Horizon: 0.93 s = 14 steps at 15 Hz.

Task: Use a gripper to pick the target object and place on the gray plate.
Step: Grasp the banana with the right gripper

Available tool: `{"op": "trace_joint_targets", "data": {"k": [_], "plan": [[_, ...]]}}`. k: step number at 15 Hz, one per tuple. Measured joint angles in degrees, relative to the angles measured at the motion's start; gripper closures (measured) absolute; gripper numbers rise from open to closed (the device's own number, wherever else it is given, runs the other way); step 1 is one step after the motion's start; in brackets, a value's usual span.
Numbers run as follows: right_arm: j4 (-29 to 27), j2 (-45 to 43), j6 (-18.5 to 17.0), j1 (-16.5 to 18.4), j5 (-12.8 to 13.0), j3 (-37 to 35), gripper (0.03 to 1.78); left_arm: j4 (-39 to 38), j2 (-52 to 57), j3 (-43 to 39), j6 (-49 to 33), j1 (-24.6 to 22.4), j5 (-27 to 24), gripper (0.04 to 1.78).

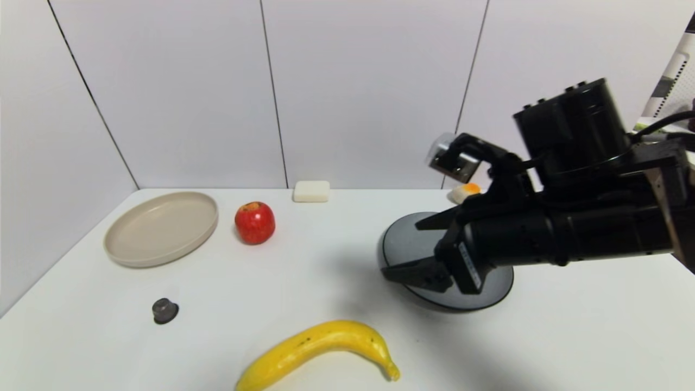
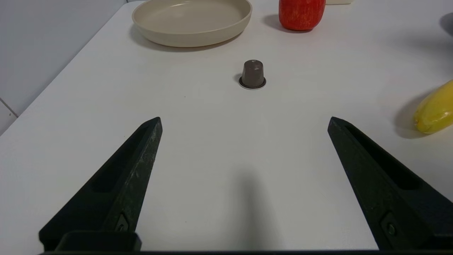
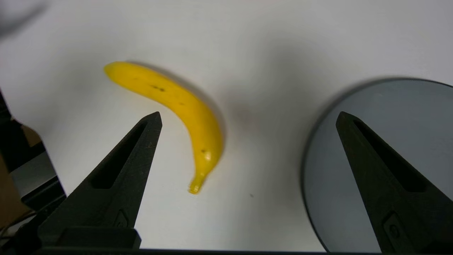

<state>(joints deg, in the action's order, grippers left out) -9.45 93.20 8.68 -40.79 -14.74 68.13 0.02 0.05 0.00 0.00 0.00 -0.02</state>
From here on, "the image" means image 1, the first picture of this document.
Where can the white rectangular soap block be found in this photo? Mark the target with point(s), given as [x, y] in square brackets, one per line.
[311, 191]

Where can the small dark knob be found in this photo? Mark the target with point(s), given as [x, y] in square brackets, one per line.
[164, 310]

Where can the red apple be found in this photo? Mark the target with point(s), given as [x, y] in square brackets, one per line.
[254, 223]

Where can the white and orange sushi piece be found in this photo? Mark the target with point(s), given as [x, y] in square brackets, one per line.
[467, 191]

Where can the yellow banana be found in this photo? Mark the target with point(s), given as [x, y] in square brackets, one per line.
[320, 342]

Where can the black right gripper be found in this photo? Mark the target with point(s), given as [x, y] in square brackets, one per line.
[466, 259]

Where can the white perforated panel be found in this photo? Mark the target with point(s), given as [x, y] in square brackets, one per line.
[673, 70]

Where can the gray round plate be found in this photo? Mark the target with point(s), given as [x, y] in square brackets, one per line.
[403, 245]

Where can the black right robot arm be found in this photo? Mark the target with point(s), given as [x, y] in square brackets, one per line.
[597, 228]

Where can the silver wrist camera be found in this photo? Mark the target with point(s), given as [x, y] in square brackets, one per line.
[453, 160]

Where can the beige round plate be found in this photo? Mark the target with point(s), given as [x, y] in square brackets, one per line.
[160, 228]

